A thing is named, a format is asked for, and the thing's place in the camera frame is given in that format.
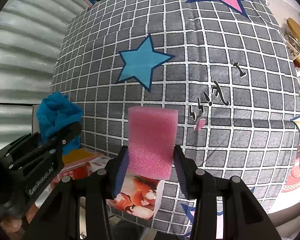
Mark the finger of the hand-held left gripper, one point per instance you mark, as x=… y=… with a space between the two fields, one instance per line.
x=17 y=146
x=65 y=136

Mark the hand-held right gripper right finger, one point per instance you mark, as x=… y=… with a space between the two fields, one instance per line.
x=181 y=177

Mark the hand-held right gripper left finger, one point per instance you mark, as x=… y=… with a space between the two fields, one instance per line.
x=121 y=177

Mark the blue fuzzy cloth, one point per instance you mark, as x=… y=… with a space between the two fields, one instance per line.
x=57 y=115

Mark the large pink sponge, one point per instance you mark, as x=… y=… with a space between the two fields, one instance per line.
x=152 y=140

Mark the person's left hand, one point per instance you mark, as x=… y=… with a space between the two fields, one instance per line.
x=11 y=223

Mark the floral tissue box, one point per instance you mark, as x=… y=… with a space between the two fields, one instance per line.
x=137 y=200

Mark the small pink scrap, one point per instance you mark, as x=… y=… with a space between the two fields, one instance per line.
x=200 y=124

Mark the grey checked star blanket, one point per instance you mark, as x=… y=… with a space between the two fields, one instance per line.
x=190 y=67

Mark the red round mat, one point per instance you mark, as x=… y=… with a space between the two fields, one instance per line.
x=298 y=183

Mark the glass jar with gold lid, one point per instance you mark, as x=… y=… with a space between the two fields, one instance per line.
x=295 y=37

